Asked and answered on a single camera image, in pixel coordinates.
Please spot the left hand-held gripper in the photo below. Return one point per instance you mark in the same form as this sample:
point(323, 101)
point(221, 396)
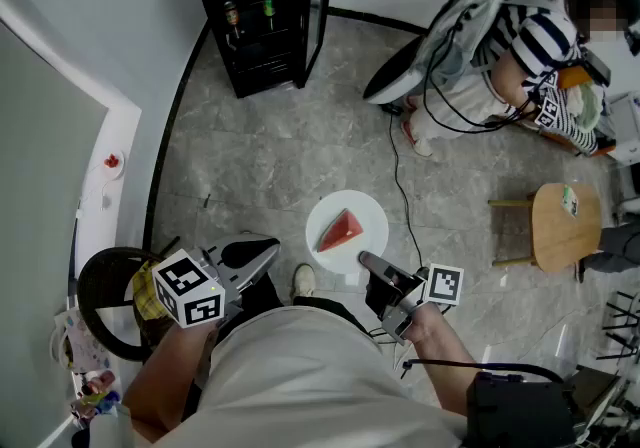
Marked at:
point(187, 288)

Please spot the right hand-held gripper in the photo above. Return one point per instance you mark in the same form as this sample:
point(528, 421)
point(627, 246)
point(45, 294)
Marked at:
point(442, 286)

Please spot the red watermelon slice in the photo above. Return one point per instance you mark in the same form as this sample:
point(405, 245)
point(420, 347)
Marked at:
point(341, 232)

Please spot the white round plate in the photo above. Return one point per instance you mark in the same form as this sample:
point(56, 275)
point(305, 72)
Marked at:
point(367, 216)

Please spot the black glass-door fridge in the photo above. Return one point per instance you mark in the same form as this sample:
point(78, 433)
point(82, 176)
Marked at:
point(250, 61)

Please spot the person's right forearm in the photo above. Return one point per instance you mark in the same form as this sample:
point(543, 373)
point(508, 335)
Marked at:
point(440, 361)

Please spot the person's left forearm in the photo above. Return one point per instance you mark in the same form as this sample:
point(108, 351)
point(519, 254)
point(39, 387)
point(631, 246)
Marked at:
point(160, 376)

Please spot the person's black trousers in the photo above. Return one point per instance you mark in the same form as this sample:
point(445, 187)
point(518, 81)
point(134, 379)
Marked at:
point(260, 293)

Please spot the person's white shoe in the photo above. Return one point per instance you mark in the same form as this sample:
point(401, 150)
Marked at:
point(303, 280)

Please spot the yellow plaid cloth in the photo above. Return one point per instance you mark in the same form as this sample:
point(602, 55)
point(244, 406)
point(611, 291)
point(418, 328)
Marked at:
point(145, 291)

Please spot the person's white shirt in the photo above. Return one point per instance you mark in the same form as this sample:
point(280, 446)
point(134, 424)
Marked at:
point(300, 376)

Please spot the black wicker chair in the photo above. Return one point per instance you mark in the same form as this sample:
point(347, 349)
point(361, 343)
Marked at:
point(95, 296)

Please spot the small plate with red fruit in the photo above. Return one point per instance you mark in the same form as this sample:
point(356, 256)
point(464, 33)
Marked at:
point(114, 162)

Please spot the black white round seat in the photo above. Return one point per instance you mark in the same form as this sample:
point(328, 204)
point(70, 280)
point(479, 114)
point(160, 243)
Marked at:
point(392, 78)

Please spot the round wooden stool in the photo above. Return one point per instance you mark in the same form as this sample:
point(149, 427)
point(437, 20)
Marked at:
point(565, 231)

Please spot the black waist pack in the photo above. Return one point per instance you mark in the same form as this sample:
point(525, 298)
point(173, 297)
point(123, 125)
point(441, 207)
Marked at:
point(520, 411)

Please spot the green white packet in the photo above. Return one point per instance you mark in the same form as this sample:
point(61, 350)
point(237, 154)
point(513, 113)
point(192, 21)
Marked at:
point(569, 200)

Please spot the white printed bag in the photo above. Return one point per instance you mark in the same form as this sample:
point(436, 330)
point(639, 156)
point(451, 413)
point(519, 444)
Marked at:
point(75, 341)

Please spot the colourful toys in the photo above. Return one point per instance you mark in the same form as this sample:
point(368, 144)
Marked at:
point(95, 393)

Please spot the orange label drink bottle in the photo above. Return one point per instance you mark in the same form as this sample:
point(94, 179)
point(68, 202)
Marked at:
point(231, 13)

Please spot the green label drink bottle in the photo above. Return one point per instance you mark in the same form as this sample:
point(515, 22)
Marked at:
point(269, 5)

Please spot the grey backpack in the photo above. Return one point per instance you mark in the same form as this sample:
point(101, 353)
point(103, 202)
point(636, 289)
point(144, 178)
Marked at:
point(465, 26)

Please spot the orange cushion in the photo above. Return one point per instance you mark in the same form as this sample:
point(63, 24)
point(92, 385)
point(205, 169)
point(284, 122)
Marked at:
point(575, 77)

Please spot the white cabinet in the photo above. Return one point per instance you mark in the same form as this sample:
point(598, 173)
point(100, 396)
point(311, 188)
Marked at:
point(626, 128)

